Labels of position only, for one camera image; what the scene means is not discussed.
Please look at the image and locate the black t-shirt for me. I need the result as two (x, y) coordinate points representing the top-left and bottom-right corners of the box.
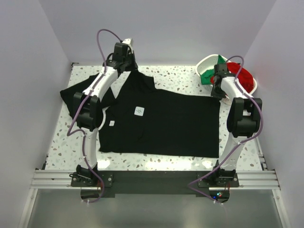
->
(60, 74), (116, 118)
(99, 71), (220, 158)

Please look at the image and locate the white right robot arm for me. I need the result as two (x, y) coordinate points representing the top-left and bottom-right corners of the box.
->
(211, 64), (262, 179)

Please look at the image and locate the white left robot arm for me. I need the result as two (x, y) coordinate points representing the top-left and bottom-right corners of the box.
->
(73, 38), (138, 179)

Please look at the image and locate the green t-shirt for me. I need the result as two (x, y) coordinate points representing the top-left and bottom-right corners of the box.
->
(198, 55), (226, 85)

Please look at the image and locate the white plastic laundry basket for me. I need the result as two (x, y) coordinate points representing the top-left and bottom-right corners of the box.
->
(195, 54), (257, 105)

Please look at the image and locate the red t-shirt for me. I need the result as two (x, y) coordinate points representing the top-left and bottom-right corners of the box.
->
(227, 62), (254, 93)

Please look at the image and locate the folded black t-shirt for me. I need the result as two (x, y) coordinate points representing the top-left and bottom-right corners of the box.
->
(60, 74), (116, 118)

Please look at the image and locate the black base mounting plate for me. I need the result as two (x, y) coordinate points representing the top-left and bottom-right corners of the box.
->
(69, 168), (240, 202)

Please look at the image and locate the aluminium frame rail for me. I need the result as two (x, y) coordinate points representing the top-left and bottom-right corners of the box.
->
(30, 170), (280, 190)

